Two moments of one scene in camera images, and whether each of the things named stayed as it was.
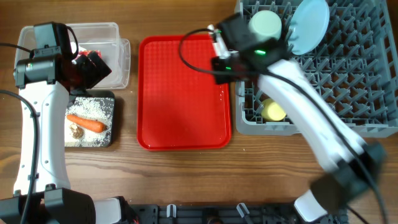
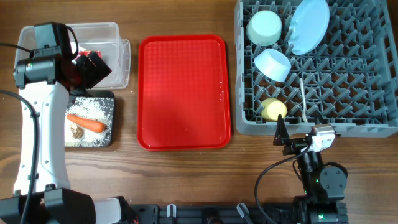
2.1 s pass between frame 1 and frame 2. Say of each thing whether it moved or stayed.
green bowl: stayed
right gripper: moved
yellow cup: stayed
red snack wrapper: stayed
